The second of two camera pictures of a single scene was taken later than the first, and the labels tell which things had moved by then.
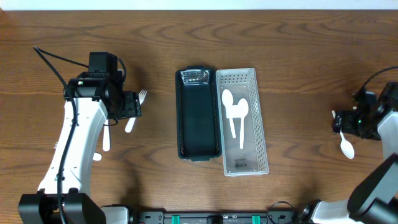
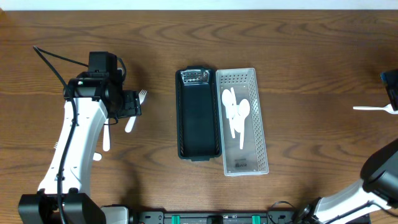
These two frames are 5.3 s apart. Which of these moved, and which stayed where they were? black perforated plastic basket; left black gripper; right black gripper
Moved: right black gripper
Stayed: left black gripper; black perforated plastic basket
